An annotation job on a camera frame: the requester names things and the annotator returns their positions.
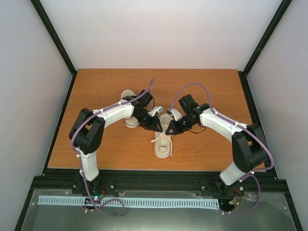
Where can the light blue cable duct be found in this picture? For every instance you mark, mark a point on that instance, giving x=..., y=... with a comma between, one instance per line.
x=130, y=202

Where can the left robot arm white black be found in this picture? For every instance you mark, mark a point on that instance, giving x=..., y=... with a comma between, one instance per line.
x=87, y=131

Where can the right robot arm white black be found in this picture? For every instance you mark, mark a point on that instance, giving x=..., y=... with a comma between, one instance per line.
x=249, y=147

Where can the green lit circuit board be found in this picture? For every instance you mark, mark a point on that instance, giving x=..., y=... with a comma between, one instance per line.
x=97, y=194

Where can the black aluminium frame rail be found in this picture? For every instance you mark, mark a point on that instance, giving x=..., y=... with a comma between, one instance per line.
x=118, y=181

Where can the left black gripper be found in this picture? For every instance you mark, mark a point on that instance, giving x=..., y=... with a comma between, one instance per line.
x=156, y=119

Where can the left black frame post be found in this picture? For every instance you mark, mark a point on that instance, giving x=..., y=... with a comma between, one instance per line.
x=53, y=35

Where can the right black frame post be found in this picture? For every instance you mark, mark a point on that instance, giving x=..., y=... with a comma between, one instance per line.
x=277, y=17

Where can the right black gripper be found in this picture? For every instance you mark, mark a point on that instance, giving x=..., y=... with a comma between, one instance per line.
x=176, y=130

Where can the black frame post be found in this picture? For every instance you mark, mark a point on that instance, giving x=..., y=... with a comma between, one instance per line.
x=53, y=35
x=277, y=17

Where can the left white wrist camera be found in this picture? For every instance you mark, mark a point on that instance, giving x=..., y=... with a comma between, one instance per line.
x=156, y=110

